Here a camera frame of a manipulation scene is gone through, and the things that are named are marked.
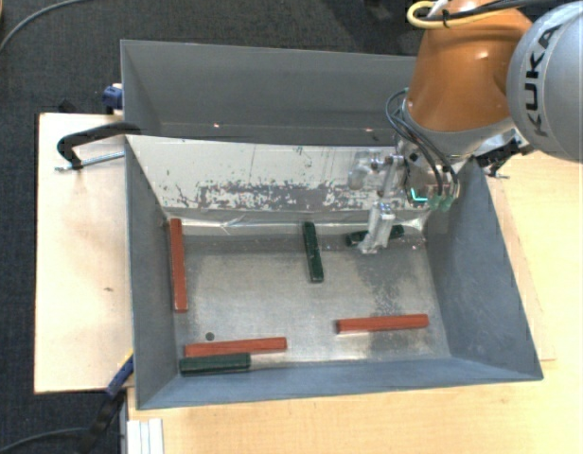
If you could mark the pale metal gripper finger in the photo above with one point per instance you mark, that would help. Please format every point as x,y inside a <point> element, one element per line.
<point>387,227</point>
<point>372,234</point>

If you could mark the dark green flat block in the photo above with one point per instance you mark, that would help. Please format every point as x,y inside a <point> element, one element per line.
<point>312,253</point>
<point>215,363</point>

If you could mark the red-brown flat block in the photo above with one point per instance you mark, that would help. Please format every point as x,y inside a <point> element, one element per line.
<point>235,346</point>
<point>179,265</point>
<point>382,323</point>

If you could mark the grey metal bin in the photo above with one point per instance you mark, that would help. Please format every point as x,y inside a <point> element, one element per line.
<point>272,301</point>

